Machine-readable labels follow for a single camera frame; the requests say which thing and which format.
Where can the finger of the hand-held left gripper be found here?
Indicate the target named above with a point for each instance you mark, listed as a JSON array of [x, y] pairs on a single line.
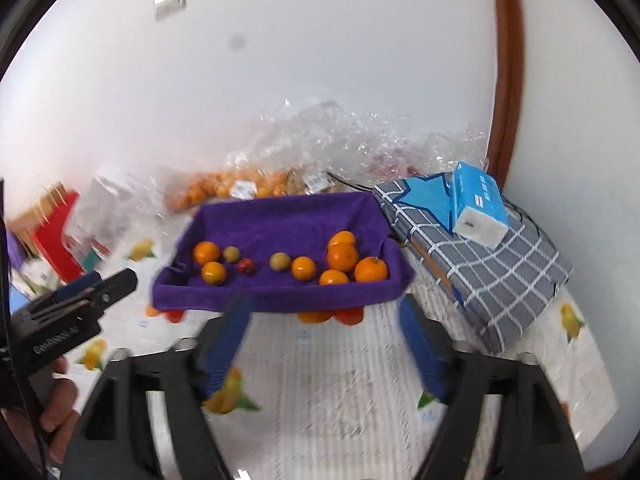
[[80, 282], [117, 282]]

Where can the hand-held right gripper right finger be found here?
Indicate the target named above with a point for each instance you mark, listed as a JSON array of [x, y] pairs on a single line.
[[422, 350]]

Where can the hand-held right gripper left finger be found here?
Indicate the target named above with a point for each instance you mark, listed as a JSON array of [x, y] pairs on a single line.
[[227, 345]]

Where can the small orange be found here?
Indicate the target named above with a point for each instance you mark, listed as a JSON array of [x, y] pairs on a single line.
[[342, 256], [206, 252], [214, 272], [342, 238], [303, 268], [333, 277], [315, 316]]

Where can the small red fruit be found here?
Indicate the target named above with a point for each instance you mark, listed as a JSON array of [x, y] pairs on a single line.
[[350, 316], [246, 266]]

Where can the small yellow fruit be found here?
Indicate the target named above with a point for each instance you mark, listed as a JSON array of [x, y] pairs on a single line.
[[280, 261], [231, 254]]

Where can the large orange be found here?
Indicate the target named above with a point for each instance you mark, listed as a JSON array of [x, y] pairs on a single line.
[[371, 269]]

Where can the purple towel-lined tray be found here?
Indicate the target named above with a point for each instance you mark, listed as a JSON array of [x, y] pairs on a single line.
[[280, 220]]

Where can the person's left hand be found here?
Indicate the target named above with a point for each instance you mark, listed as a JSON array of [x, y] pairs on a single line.
[[62, 410]]

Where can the red box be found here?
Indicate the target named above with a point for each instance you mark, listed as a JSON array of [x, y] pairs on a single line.
[[55, 240]]

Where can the white printed table cover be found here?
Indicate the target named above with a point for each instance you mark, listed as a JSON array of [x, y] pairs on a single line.
[[325, 385]]

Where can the grey plaid pouch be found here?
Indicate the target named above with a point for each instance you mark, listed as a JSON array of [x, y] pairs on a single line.
[[500, 280]]

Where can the clear bag of oranges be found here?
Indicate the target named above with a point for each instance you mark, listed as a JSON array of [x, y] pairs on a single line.
[[235, 185]]

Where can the blue tissue pack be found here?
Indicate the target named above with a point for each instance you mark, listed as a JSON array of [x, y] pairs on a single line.
[[480, 200]]

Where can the crumpled clear plastic bag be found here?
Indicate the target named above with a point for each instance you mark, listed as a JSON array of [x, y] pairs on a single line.
[[350, 135]]

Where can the brown wooden door frame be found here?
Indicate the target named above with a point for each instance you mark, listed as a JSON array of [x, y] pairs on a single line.
[[505, 60]]

